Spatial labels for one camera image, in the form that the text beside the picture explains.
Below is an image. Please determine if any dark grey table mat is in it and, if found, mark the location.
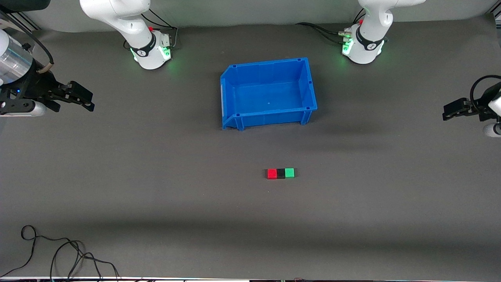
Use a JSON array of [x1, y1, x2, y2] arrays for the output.
[[0, 18, 501, 279]]

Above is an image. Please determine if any blue plastic storage bin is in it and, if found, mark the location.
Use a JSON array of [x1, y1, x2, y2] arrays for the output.
[[220, 57, 318, 131]]

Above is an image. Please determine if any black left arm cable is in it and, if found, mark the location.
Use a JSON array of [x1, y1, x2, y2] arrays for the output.
[[469, 74, 501, 115]]

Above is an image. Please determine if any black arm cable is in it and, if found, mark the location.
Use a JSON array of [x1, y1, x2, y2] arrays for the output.
[[0, 10, 54, 75], [469, 74, 501, 115]]

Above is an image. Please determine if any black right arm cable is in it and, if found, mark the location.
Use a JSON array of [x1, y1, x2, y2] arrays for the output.
[[0, 10, 54, 75]]

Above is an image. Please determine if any aluminium frame rail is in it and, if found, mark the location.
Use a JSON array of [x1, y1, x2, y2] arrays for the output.
[[0, 11, 40, 33]]

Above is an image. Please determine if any black base cable bundle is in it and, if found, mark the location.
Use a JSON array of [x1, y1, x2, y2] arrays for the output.
[[141, 9, 179, 49]]

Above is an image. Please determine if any thin black floor cable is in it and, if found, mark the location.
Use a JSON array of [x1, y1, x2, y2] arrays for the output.
[[50, 240, 120, 279], [0, 225, 85, 277]]

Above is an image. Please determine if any thick black base cable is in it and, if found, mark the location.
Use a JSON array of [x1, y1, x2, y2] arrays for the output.
[[296, 22, 349, 44]]

